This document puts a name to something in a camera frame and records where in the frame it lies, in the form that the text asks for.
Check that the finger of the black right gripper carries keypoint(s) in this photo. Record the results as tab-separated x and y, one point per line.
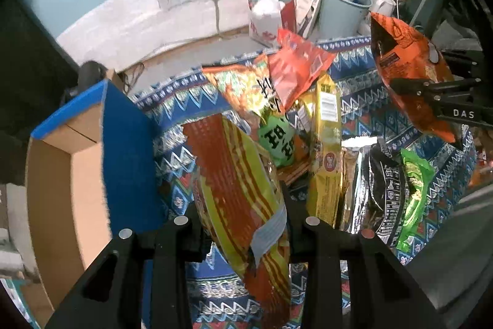
416	84

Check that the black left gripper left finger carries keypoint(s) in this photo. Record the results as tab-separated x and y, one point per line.
134	271

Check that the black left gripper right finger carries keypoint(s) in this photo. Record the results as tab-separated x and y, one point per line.
354	280

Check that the orange chip bag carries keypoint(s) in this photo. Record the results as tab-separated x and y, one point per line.
406	60

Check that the black snack bag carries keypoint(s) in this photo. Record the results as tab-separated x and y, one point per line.
388	191

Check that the gold cracker tube pack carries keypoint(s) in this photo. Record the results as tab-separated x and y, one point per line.
326	170

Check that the red snack packet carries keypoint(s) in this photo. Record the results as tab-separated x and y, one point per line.
296	65

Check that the red yellow striped snack bag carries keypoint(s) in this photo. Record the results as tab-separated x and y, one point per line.
241	205

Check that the orange green snack bag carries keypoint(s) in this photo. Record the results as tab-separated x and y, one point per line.
248	89

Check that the gold slim biscuit pack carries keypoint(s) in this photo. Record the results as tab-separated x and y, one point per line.
356	182

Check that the white electric kettle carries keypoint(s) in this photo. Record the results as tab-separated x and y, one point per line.
385	7

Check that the light blue bucket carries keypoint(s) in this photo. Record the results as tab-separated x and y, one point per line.
341	18

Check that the blue cardboard box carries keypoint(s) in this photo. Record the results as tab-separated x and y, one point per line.
90	173

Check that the flat cardboard packaging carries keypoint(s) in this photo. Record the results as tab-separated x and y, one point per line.
306	14

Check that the white red paper bag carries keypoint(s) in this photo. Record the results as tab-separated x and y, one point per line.
267	16

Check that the black cylindrical device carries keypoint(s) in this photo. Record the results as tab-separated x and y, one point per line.
90	73

